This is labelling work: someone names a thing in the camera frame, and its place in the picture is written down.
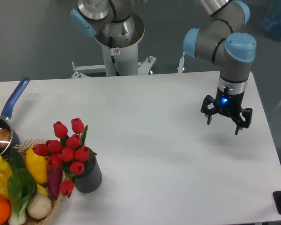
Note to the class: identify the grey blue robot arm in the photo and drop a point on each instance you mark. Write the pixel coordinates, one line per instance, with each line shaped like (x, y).
(222, 43)

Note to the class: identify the dark green cucumber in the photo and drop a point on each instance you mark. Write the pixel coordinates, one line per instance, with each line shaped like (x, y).
(15, 160)

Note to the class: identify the yellow bell pepper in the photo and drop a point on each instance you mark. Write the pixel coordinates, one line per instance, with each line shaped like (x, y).
(5, 173)

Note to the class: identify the yellow banana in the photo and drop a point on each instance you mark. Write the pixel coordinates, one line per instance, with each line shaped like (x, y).
(41, 190)

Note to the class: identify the red tulip bouquet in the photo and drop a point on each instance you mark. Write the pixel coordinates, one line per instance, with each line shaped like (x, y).
(68, 152)

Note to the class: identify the white garlic bulb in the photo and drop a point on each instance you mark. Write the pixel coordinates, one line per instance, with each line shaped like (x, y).
(39, 206)

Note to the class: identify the green bok choy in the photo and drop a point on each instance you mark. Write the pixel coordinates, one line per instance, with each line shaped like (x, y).
(21, 187)

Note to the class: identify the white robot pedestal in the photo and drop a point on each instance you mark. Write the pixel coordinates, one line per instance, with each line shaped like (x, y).
(120, 46)

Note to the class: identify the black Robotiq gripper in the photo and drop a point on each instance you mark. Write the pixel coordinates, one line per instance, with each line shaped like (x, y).
(227, 105)

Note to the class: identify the woven bamboo basket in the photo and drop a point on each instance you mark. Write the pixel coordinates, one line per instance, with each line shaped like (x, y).
(22, 148)

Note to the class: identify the yellow squash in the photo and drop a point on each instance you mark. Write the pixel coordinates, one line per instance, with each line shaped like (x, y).
(37, 166)

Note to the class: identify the blue handled saucepan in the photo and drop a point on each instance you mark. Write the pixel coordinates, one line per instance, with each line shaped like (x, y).
(8, 137)

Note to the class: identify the purple eggplant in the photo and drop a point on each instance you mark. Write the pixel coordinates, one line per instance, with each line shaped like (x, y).
(54, 180)

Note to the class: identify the blue container in background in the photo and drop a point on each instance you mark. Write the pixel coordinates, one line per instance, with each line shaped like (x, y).
(272, 20)

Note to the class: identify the grey ribbed vase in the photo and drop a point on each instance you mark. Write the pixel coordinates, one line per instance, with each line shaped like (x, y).
(91, 178)

